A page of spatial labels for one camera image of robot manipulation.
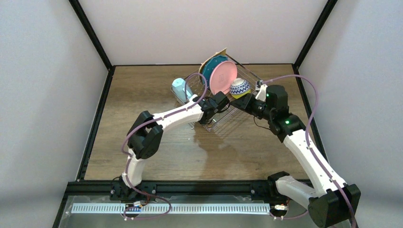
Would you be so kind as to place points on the light blue mug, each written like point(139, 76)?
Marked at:
point(179, 89)

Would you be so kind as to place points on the pink round plate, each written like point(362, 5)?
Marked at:
point(222, 77)

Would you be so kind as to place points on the white slotted cable duct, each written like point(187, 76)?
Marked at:
point(175, 208)

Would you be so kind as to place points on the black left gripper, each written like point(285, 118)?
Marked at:
point(218, 102)

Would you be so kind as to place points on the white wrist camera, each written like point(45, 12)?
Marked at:
point(260, 90)

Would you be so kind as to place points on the bamboo pattern square plate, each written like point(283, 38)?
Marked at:
point(222, 52)

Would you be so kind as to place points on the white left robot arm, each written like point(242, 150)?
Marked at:
point(144, 137)

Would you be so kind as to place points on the teal polka dot plate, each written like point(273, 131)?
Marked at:
point(211, 65)

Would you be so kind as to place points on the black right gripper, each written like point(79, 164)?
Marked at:
point(242, 101)

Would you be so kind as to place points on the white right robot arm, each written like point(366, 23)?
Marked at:
point(322, 176)

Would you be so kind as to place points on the lime green bowl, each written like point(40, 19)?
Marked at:
point(239, 87)

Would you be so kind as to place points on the black aluminium frame rail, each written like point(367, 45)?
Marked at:
point(201, 187)

